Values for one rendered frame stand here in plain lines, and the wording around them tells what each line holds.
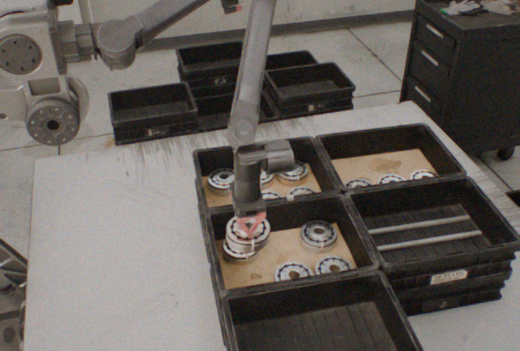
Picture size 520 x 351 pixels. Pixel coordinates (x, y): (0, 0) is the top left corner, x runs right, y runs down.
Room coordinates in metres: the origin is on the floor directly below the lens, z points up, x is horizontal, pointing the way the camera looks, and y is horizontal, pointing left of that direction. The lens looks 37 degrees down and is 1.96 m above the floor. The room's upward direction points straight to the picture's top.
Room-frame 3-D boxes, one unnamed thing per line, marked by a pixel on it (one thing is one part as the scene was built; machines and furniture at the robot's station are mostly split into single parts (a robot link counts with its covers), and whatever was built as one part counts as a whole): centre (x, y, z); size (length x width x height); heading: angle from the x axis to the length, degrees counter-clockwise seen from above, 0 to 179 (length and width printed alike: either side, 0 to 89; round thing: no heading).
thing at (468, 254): (1.14, -0.46, 0.92); 0.40 x 0.30 x 0.02; 102
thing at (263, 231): (0.97, 0.03, 1.05); 0.10 x 0.10 x 0.01
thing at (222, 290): (1.06, -0.07, 0.92); 0.40 x 0.30 x 0.02; 102
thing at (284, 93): (2.56, -0.25, 0.37); 0.40 x 0.30 x 0.45; 106
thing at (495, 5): (2.85, -1.28, 0.88); 0.29 x 0.22 x 0.03; 106
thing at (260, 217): (0.96, 0.02, 1.10); 0.07 x 0.07 x 0.09; 12
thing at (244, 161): (0.97, 0.02, 1.23); 0.07 x 0.06 x 0.07; 105
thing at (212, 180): (1.40, 0.11, 0.86); 0.10 x 0.10 x 0.01
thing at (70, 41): (1.12, 0.40, 1.45); 0.09 x 0.08 x 0.12; 16
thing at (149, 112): (2.34, 0.52, 0.37); 0.40 x 0.30 x 0.45; 106
